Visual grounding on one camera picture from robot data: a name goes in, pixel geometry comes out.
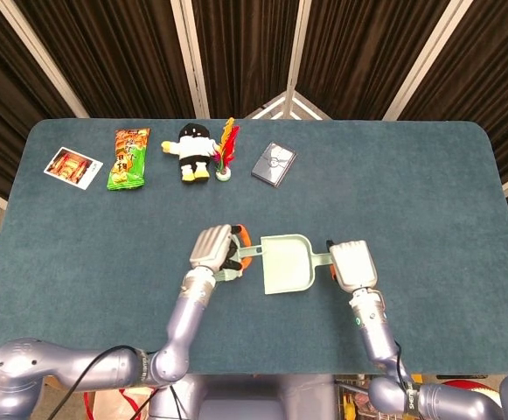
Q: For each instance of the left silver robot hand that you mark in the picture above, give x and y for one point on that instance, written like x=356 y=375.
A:
x=210 y=247

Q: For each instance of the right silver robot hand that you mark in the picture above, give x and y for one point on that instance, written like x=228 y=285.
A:
x=352 y=264

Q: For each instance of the light green hand broom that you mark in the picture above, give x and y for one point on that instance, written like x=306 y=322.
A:
x=249 y=250

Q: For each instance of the light green plastic dustpan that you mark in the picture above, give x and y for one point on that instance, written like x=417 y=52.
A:
x=286 y=267

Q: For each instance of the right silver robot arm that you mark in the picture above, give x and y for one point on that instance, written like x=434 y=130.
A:
x=376 y=332

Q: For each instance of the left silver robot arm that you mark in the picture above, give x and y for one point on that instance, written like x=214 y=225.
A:
x=183 y=315

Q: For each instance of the blue felt table cover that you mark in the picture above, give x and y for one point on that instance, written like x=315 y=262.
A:
x=367 y=197

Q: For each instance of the colourful feather shuttlecock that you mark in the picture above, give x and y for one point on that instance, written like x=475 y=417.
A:
x=224 y=175

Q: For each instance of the black white plush toy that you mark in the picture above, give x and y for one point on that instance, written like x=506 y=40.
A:
x=194 y=149

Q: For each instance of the green orange snack bag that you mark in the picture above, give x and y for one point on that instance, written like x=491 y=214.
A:
x=127 y=162

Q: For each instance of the colourful packaged goods pile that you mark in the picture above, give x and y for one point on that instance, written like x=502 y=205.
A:
x=350 y=400

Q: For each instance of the silver robot torso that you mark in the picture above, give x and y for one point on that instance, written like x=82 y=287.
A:
x=245 y=398

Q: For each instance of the red photo postcard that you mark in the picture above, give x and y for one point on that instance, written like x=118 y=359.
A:
x=72 y=166

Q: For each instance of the red round object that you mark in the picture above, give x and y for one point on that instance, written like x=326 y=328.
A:
x=481 y=387

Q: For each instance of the dark brown curtain panel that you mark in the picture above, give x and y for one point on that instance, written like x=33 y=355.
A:
x=245 y=44
x=0 y=87
x=118 y=57
x=498 y=87
x=354 y=52

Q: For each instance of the white screen frame post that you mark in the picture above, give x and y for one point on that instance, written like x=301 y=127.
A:
x=190 y=57
x=424 y=57
x=298 y=44
x=39 y=52

